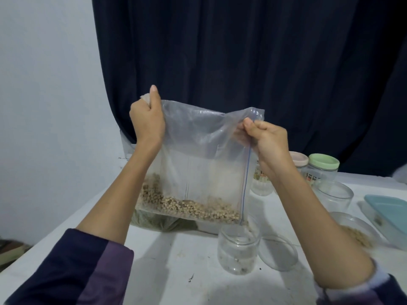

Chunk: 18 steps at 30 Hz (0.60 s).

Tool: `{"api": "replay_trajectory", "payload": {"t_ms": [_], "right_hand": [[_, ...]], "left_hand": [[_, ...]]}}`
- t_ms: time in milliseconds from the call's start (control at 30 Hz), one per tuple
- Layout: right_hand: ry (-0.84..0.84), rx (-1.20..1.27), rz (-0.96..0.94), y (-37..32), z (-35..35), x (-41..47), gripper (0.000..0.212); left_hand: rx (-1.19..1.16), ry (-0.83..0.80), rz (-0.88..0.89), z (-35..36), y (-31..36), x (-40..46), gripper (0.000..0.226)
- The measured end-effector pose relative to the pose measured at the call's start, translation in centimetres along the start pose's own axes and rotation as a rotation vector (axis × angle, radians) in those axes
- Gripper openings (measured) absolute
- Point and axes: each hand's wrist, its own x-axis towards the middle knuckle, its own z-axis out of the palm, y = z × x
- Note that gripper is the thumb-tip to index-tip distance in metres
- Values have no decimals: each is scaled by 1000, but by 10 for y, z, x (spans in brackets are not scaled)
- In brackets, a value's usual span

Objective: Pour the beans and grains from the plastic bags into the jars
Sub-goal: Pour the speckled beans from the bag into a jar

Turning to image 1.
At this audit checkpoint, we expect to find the pile of yellow soybeans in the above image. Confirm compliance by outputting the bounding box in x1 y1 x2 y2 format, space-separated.
342 225 375 248

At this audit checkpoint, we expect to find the person's left hand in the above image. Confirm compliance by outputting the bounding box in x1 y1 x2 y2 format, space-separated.
130 85 167 155

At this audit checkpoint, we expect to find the transparent jar blue lid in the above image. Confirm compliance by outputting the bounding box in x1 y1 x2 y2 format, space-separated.
251 163 276 197

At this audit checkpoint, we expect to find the transparent jar pink lid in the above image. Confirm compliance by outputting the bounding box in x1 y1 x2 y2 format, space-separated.
289 151 310 178

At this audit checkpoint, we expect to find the clear zip bag of black-eyed peas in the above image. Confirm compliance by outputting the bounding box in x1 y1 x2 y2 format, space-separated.
135 93 265 226

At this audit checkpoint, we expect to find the person's right hand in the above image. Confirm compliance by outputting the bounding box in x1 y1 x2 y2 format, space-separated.
235 117 295 183

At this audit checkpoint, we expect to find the teal lidded plastic container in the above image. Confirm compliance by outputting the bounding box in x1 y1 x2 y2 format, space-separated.
364 195 407 252

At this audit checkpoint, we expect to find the person's left forearm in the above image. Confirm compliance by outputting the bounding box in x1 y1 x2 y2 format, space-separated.
5 146 160 305

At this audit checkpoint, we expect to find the clear bag with green beans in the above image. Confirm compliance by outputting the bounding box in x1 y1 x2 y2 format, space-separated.
130 209 198 233

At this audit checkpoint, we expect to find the transparent jar green lid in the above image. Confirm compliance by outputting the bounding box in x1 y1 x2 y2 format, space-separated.
307 153 341 188

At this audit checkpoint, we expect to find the person's right forearm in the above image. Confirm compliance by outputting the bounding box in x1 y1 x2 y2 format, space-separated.
270 167 407 305

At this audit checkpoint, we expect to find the dark navy curtain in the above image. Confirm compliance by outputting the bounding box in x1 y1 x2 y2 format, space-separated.
92 0 407 177

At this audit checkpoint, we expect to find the clear round lid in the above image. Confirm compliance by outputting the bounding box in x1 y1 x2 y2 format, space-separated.
257 235 300 272

